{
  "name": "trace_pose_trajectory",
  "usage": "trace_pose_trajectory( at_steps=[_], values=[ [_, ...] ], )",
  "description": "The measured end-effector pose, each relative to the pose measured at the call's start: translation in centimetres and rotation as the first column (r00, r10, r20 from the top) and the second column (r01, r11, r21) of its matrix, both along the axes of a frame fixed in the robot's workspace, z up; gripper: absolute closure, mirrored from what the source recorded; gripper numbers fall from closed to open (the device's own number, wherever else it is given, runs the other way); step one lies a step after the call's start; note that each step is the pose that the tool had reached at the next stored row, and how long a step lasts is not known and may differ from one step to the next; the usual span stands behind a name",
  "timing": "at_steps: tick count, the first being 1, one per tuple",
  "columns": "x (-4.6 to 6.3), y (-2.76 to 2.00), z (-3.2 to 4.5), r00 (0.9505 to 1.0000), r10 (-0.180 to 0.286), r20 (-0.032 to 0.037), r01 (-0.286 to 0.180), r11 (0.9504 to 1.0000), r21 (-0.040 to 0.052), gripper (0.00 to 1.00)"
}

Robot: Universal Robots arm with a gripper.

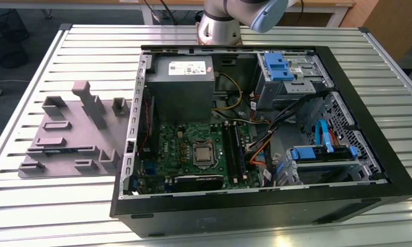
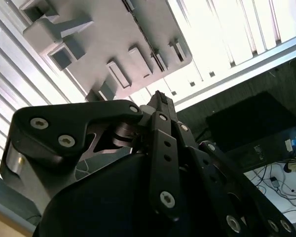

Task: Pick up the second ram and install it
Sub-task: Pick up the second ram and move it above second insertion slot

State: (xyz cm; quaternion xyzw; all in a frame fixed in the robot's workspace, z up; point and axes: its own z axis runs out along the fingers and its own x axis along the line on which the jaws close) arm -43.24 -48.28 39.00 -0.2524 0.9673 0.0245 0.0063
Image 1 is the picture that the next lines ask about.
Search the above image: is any black cable bundle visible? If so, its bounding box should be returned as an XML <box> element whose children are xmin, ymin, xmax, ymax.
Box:
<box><xmin>249</xmin><ymin>92</ymin><xmax>330</xmax><ymax>152</ymax></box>

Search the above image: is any metal disk bay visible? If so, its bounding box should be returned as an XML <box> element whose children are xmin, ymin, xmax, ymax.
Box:
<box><xmin>273</xmin><ymin>148</ymin><xmax>388</xmax><ymax>186</ymax></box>

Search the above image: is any grey parts rack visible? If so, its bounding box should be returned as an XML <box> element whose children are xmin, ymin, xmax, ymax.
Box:
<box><xmin>17</xmin><ymin>81</ymin><xmax>133</xmax><ymax>178</ymax></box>

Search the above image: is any yellow wire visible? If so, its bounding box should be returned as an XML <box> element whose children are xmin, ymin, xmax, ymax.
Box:
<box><xmin>210</xmin><ymin>73</ymin><xmax>244</xmax><ymax>112</ymax></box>

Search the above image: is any long desk wooden edge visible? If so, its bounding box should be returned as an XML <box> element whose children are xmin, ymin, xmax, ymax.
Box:
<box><xmin>0</xmin><ymin>0</ymin><xmax>144</xmax><ymax>20</ymax></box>

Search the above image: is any hard disk in blue carrier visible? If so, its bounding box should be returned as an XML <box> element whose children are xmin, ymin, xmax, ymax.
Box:
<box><xmin>288</xmin><ymin>145</ymin><xmax>358</xmax><ymax>163</ymax></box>

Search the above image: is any RAM stick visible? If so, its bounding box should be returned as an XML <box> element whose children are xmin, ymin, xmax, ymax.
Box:
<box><xmin>37</xmin><ymin>147</ymin><xmax>94</xmax><ymax>155</ymax></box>

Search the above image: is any silver CPU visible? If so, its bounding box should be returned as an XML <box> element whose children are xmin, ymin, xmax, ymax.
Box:
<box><xmin>194</xmin><ymin>147</ymin><xmax>213</xmax><ymax>162</ymax></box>

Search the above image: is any CPU socket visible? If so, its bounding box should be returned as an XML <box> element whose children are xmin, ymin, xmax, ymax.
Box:
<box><xmin>190</xmin><ymin>139</ymin><xmax>217</xmax><ymax>170</ymax></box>

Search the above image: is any grey power supply unit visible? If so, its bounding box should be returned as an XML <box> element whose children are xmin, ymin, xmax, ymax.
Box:
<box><xmin>145</xmin><ymin>56</ymin><xmax>216</xmax><ymax>126</ymax></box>

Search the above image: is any orange wire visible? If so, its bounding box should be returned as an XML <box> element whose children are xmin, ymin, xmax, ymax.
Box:
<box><xmin>248</xmin><ymin>137</ymin><xmax>274</xmax><ymax>166</ymax></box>

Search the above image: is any black open PC case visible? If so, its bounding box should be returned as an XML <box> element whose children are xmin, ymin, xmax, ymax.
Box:
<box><xmin>109</xmin><ymin>45</ymin><xmax>412</xmax><ymax>238</ymax></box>

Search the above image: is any green motherboard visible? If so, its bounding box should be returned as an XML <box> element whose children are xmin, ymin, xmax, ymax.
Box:
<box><xmin>136</xmin><ymin>122</ymin><xmax>261</xmax><ymax>192</ymax></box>

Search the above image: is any tall blue drive latch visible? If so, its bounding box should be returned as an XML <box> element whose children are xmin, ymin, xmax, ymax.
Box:
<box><xmin>264</xmin><ymin>52</ymin><xmax>294</xmax><ymax>81</ymax></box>

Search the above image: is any blue flat wire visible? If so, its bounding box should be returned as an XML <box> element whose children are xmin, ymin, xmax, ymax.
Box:
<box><xmin>314</xmin><ymin>119</ymin><xmax>334</xmax><ymax>153</ymax></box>

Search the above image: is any blue plastic latch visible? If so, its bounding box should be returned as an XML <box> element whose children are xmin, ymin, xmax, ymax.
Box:
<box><xmin>273</xmin><ymin>162</ymin><xmax>286</xmax><ymax>182</ymax></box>

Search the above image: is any black graphics card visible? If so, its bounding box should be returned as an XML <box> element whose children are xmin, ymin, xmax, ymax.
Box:
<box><xmin>165</xmin><ymin>173</ymin><xmax>224</xmax><ymax>193</ymax></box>

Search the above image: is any black RAM slot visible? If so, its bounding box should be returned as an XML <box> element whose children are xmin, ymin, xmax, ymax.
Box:
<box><xmin>221</xmin><ymin>122</ymin><xmax>237</xmax><ymax>183</ymax></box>
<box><xmin>228</xmin><ymin>122</ymin><xmax>244</xmax><ymax>181</ymax></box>

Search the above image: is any metal drive cage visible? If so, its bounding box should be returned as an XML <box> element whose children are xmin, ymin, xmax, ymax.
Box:
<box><xmin>254</xmin><ymin>51</ymin><xmax>334</xmax><ymax>112</ymax></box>

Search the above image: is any black mesh bin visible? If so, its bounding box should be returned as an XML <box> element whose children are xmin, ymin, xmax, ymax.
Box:
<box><xmin>0</xmin><ymin>8</ymin><xmax>30</xmax><ymax>69</ymax></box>

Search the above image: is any wooden cabinet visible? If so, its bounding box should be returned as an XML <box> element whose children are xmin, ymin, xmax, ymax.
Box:
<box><xmin>341</xmin><ymin>0</ymin><xmax>412</xmax><ymax>62</ymax></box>

